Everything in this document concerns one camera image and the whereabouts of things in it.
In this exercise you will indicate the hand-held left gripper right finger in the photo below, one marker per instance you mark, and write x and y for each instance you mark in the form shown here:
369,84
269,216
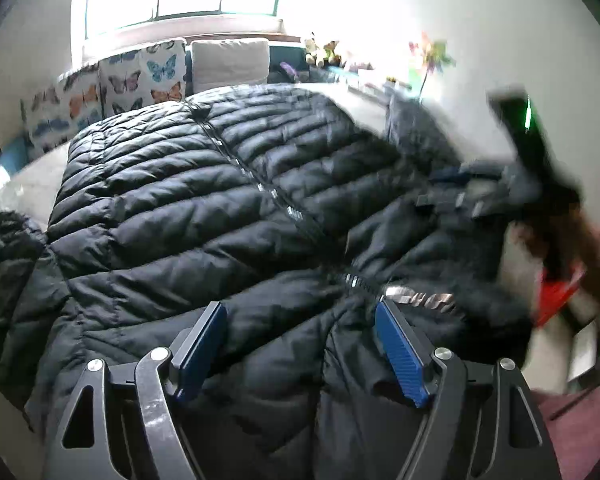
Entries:
400,350

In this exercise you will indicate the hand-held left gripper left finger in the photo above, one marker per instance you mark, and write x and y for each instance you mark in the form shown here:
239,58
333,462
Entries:
202,350

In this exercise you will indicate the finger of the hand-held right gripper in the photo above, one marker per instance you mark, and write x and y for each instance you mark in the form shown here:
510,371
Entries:
470,174
460,201

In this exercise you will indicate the black puffer jacket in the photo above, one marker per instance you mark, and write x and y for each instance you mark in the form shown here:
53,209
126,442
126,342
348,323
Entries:
180,210

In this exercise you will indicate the person's right hand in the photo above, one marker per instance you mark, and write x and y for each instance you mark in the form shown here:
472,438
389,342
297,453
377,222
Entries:
530,242

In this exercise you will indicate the colourful pinwheel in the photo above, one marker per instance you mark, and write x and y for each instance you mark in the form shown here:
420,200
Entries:
430,57

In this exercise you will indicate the red plastic object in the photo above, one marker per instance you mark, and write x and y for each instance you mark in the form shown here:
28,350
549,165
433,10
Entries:
555,300

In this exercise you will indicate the plush toys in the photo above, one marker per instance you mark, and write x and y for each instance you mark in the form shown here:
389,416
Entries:
322,52

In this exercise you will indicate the small purple toy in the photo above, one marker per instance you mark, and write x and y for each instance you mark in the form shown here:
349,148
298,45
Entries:
290,71

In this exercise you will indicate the plain white pillow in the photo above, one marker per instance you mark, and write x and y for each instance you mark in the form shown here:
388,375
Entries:
230,62

